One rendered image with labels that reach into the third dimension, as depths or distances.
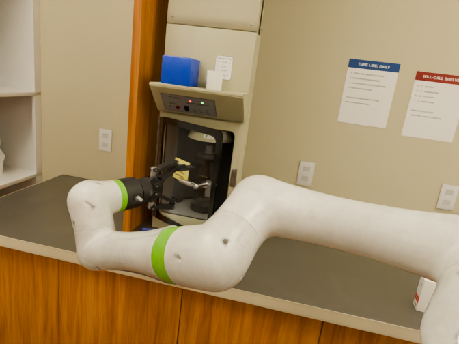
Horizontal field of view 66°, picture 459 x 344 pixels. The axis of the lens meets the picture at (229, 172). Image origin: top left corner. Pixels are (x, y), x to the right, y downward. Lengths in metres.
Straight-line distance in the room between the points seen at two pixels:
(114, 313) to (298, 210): 0.88
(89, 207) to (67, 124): 1.17
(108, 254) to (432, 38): 1.48
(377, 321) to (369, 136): 0.85
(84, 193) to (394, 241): 0.70
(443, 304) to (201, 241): 0.36
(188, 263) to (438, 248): 0.40
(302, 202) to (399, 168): 1.13
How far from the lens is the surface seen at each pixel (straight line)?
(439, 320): 0.55
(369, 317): 1.18
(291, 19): 1.70
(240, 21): 1.28
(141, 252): 0.75
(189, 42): 1.32
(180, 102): 1.25
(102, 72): 1.95
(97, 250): 0.92
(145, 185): 1.05
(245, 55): 1.27
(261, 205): 0.69
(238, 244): 0.63
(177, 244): 0.66
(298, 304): 1.14
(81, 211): 0.95
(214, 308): 1.23
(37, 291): 1.51
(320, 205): 0.67
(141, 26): 1.29
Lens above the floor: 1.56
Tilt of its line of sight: 15 degrees down
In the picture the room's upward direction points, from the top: 7 degrees clockwise
